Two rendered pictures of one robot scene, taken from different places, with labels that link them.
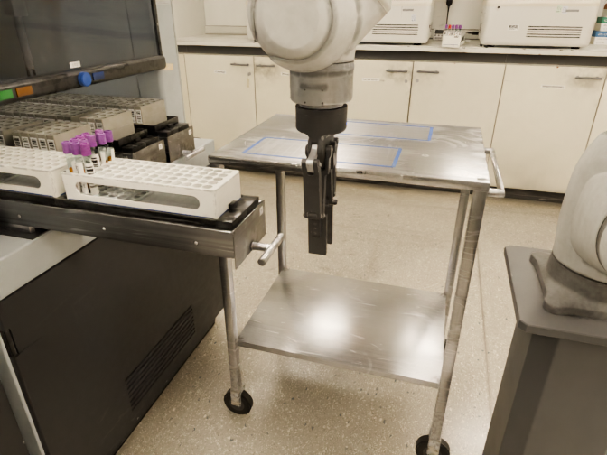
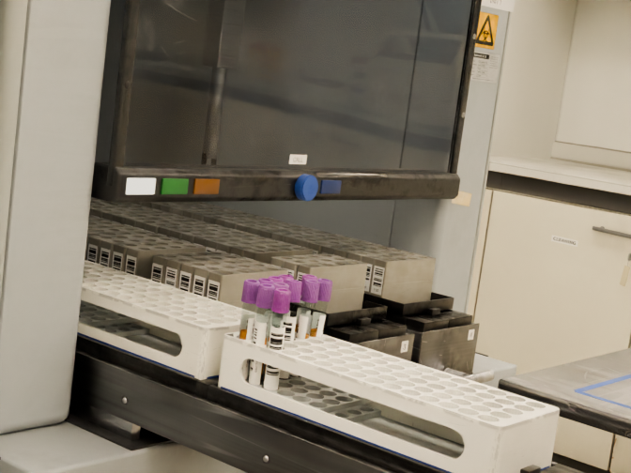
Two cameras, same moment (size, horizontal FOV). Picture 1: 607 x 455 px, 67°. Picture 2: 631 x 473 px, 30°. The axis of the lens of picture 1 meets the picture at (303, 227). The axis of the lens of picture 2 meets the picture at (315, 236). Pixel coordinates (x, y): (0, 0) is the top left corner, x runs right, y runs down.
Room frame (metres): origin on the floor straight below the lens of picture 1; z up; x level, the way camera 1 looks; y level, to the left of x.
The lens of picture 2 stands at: (-0.20, -0.04, 1.12)
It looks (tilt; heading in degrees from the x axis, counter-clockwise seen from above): 8 degrees down; 22
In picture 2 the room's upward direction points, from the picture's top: 7 degrees clockwise
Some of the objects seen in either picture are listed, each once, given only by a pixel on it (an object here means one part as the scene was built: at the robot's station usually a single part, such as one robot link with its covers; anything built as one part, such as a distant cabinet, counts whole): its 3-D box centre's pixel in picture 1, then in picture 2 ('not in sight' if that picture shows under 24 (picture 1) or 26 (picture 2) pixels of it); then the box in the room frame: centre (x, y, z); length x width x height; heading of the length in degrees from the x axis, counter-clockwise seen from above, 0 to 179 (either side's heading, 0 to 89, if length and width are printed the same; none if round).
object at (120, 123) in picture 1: (116, 126); (330, 287); (1.13, 0.47, 0.85); 0.12 x 0.02 x 0.06; 163
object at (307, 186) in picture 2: (84, 78); (306, 187); (1.02, 0.47, 0.98); 0.03 x 0.01 x 0.03; 163
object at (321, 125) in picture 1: (321, 134); not in sight; (0.67, -0.03, 0.95); 0.08 x 0.07 x 0.09; 163
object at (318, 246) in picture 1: (317, 234); not in sight; (0.65, -0.02, 0.80); 0.03 x 0.01 x 0.07; 73
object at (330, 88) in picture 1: (321, 83); not in sight; (0.67, -0.03, 1.03); 0.09 x 0.09 x 0.06
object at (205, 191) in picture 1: (153, 188); (377, 404); (0.75, 0.27, 0.83); 0.30 x 0.10 x 0.06; 73
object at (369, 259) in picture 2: (144, 113); (390, 277); (1.29, 0.44, 0.85); 0.12 x 0.02 x 0.06; 163
